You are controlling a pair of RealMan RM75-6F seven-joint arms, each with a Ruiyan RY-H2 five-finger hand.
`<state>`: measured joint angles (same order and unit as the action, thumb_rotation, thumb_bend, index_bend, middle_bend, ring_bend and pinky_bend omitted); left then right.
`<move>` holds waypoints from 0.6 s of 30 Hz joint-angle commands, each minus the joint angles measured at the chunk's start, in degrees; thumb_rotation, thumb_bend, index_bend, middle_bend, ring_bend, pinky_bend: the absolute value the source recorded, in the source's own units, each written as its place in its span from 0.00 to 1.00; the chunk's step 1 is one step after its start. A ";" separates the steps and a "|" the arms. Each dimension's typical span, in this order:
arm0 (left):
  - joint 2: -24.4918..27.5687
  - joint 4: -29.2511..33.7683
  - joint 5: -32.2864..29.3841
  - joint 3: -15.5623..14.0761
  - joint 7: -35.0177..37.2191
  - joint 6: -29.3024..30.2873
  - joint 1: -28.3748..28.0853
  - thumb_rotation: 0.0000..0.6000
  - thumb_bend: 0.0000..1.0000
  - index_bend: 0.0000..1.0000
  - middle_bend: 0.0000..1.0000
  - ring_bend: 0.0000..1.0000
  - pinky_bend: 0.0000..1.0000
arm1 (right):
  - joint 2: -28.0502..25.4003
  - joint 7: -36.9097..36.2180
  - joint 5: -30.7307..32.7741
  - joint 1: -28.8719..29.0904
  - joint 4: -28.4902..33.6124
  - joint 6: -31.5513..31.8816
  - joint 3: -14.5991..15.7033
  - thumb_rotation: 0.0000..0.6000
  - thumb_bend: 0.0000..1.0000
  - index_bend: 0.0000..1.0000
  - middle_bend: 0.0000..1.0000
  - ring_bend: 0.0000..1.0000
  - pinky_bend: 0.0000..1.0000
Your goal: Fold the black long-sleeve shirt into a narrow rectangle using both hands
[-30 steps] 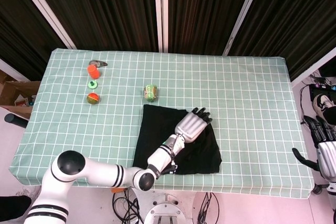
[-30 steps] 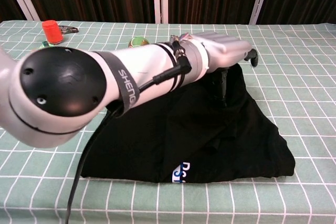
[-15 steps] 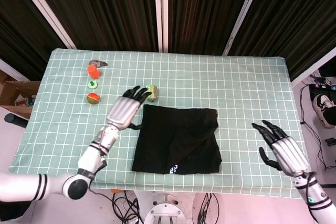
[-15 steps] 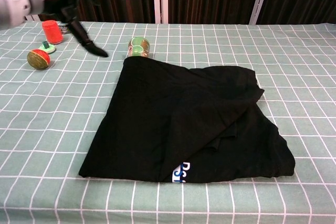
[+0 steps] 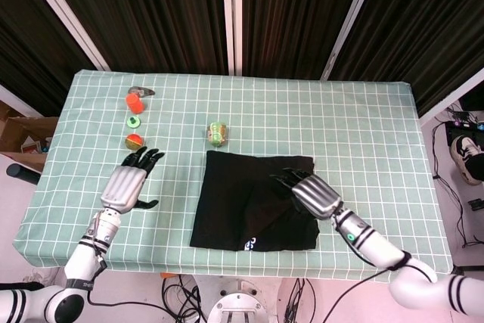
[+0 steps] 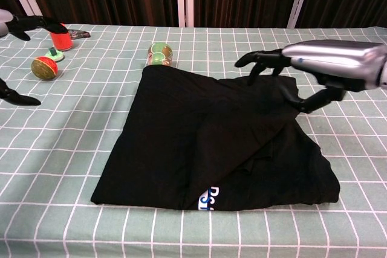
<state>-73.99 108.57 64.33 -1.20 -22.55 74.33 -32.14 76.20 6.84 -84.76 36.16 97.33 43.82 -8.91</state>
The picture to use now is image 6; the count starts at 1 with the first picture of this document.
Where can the orange plastic cup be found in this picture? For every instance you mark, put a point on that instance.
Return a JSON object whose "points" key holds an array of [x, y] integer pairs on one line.
{"points": [[62, 43]]}

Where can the green patterned ball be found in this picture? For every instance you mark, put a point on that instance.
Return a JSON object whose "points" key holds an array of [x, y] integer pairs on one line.
{"points": [[160, 54]]}

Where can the dark patterned flat piece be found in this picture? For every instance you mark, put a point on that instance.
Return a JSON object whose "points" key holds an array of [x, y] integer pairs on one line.
{"points": [[79, 34]]}

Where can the black T-shirt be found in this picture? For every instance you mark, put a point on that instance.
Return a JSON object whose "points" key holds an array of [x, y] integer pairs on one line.
{"points": [[181, 134]]}

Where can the green round lid toy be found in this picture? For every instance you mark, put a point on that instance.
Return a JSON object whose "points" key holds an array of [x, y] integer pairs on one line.
{"points": [[56, 56]]}

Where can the red green watermelon toy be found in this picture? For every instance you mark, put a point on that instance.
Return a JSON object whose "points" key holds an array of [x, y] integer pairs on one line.
{"points": [[43, 69]]}

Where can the green checked tablecloth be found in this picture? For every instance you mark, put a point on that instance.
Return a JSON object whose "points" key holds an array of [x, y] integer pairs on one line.
{"points": [[90, 119]]}

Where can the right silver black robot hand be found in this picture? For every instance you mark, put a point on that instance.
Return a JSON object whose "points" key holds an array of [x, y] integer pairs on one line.
{"points": [[332, 58]]}

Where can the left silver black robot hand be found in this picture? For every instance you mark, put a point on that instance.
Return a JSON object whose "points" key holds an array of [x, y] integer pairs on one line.
{"points": [[30, 22]]}

